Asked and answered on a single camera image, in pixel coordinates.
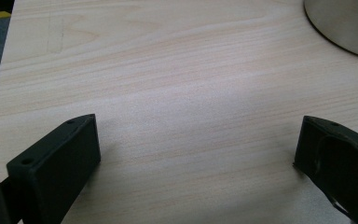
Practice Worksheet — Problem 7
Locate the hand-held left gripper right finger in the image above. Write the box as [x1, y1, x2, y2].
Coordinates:
[293, 115, 358, 224]

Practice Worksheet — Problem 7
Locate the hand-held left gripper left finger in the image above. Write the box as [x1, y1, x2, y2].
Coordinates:
[6, 113, 102, 224]

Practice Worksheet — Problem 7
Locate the steel tumbler with lid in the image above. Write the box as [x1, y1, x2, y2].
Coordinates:
[302, 0, 358, 62]

